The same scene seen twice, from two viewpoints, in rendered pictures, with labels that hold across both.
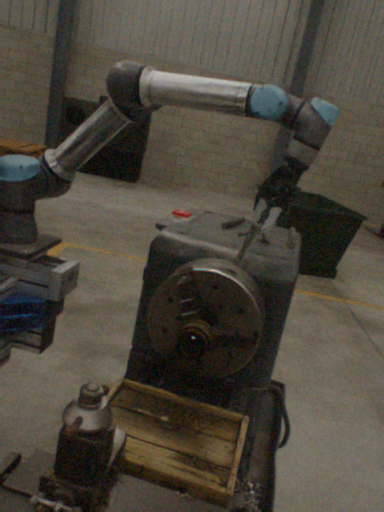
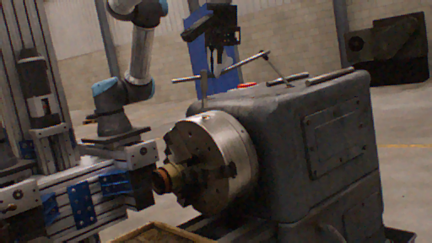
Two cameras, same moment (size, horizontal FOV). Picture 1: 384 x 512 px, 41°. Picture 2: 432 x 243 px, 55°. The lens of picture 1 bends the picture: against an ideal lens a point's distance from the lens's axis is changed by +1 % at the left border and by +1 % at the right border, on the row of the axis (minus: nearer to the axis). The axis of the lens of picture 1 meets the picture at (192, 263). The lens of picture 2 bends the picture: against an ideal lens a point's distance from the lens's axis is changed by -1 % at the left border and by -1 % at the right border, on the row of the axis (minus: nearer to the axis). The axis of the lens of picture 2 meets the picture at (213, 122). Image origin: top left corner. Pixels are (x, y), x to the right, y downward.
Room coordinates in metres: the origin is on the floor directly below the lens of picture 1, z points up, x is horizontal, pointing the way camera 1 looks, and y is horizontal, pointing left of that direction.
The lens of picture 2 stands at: (0.37, -0.96, 1.42)
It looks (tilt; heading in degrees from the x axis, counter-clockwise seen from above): 9 degrees down; 42
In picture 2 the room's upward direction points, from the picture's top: 11 degrees counter-clockwise
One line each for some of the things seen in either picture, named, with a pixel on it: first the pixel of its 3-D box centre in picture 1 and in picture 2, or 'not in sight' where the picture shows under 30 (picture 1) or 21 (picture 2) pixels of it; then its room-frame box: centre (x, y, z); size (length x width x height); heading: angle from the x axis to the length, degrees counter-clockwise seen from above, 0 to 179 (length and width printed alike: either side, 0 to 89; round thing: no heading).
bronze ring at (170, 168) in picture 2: (194, 339); (169, 178); (1.17, -0.05, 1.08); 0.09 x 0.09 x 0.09; 80
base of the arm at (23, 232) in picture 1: (12, 220); (112, 121); (1.43, 0.54, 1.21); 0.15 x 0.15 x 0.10
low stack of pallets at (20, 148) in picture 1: (14, 156); not in sight; (8.79, 3.39, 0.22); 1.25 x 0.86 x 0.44; 4
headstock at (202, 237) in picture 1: (222, 283); (284, 136); (1.71, -0.12, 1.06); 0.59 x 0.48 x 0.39; 170
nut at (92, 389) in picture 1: (91, 392); not in sight; (0.71, 0.11, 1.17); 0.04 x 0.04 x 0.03
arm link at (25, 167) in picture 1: (17, 180); (108, 94); (1.44, 0.54, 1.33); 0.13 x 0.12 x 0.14; 163
